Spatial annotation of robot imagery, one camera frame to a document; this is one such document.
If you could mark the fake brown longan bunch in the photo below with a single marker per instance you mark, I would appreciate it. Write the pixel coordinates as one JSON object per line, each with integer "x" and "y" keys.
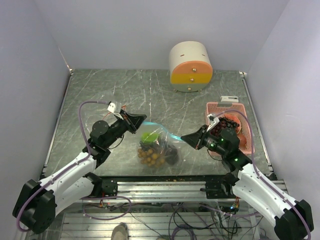
{"x": 151, "y": 157}

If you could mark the pink perforated plastic basket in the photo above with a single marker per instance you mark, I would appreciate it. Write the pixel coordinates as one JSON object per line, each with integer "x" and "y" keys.
{"x": 234, "y": 112}

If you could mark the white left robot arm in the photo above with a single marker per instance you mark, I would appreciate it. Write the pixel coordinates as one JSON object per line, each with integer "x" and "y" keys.
{"x": 39, "y": 202}

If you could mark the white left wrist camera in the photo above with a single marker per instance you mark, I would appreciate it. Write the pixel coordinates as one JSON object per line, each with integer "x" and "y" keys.
{"x": 115, "y": 108}

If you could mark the fake dark purple fruit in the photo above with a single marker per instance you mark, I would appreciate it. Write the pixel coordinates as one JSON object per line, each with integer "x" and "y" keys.
{"x": 171, "y": 155}

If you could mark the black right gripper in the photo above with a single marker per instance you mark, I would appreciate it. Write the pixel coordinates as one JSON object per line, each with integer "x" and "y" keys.
{"x": 196, "y": 139}

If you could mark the fake dark blue grape bunch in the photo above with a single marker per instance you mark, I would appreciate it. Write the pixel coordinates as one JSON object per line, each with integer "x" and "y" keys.
{"x": 232, "y": 123}

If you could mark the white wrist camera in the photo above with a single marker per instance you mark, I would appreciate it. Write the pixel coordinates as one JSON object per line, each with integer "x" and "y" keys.
{"x": 115, "y": 108}
{"x": 213, "y": 120}

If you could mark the fake green vegetable piece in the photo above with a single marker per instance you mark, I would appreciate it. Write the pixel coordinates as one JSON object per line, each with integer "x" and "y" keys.
{"x": 149, "y": 137}

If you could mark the aluminium rail frame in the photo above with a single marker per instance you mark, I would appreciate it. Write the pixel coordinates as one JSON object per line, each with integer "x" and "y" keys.
{"x": 164, "y": 190}

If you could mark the blue zip top bag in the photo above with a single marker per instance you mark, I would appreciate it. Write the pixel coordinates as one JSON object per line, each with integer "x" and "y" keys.
{"x": 165, "y": 140}

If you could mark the small white plastic clip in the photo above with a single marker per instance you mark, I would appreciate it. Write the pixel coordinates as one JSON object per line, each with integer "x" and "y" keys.
{"x": 229, "y": 99}

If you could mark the orange zip top bag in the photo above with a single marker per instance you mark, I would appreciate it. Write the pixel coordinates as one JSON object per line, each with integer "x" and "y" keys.
{"x": 93, "y": 112}

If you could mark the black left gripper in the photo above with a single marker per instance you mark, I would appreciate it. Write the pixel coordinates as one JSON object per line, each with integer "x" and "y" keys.
{"x": 134, "y": 120}

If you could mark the fake brown round fruit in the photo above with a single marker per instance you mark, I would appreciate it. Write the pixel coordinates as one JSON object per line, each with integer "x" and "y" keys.
{"x": 242, "y": 140}

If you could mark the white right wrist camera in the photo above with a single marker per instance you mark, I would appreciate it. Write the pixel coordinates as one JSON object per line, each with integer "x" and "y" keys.
{"x": 213, "y": 120}

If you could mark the round mini drawer cabinet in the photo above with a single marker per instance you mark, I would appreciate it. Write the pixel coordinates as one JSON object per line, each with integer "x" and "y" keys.
{"x": 190, "y": 67}

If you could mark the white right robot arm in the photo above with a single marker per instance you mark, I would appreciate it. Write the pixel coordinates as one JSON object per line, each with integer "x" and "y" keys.
{"x": 291, "y": 219}

